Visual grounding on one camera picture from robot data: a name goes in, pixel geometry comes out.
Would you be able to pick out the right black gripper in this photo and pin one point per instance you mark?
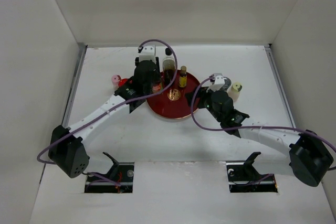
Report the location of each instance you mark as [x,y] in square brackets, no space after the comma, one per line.
[201,92]

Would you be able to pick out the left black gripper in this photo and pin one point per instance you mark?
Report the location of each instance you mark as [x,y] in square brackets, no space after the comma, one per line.
[156,78]

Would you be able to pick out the tall dark soy bottle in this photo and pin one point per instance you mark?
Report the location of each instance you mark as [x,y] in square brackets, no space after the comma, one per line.
[168,66]

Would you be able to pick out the small yellow label bottle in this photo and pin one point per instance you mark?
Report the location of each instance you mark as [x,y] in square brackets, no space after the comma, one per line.
[183,77]

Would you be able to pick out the yellow cap sauce bottle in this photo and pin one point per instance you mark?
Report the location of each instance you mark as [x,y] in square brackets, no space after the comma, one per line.
[157,85]

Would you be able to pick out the red lid sauce jar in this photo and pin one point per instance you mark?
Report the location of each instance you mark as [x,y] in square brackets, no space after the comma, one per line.
[122,82]

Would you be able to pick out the pink lid spice shaker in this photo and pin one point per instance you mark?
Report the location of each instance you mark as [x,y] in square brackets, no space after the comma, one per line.
[115,80]

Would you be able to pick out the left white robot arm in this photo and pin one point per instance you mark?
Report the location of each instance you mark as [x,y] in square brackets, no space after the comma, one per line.
[68,145]

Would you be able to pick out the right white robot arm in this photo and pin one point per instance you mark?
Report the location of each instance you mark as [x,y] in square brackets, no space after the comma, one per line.
[305,154]

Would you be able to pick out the grey lid pepper shaker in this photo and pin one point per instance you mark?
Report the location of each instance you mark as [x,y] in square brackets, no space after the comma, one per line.
[227,83]

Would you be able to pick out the yellow lid spice shaker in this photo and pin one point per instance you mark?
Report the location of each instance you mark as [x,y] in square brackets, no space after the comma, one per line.
[234,91]

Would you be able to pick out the red round tray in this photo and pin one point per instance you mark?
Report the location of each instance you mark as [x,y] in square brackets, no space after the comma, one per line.
[173,103]

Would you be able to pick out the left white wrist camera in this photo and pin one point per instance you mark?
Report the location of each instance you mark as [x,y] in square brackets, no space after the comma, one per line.
[147,53]

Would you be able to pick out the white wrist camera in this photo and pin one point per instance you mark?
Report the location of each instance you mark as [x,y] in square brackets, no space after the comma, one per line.
[147,53]
[217,81]

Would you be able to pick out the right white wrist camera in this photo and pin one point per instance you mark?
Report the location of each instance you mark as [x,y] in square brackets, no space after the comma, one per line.
[217,81]

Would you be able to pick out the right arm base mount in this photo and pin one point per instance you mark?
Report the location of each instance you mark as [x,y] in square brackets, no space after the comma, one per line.
[244,178]

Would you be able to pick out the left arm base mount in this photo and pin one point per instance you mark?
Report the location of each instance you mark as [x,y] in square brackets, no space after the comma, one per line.
[117,178]

